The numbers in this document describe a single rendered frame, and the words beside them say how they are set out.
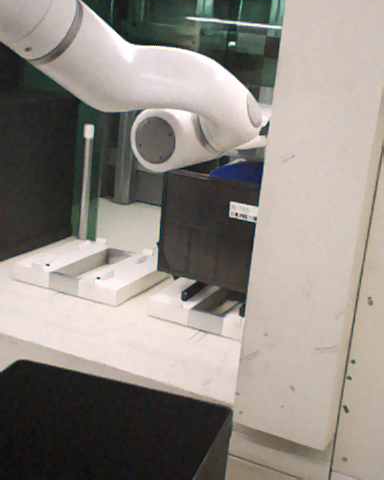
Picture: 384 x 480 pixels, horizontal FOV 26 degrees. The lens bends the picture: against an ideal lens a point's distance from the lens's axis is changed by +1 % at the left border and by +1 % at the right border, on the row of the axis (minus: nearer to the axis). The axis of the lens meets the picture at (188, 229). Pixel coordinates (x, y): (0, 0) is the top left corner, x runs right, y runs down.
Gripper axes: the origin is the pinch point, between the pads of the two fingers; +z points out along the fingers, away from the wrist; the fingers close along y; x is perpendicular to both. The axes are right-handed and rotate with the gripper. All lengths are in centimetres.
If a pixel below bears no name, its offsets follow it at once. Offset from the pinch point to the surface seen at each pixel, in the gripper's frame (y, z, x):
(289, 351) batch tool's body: 23.1, -35.2, -21.4
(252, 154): 1.1, -2.0, -5.0
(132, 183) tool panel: -54, 52, -28
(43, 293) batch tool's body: -28.7, -15.4, -33.1
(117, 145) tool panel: -62, 55, -20
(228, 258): 2.5, -9.6, -20.6
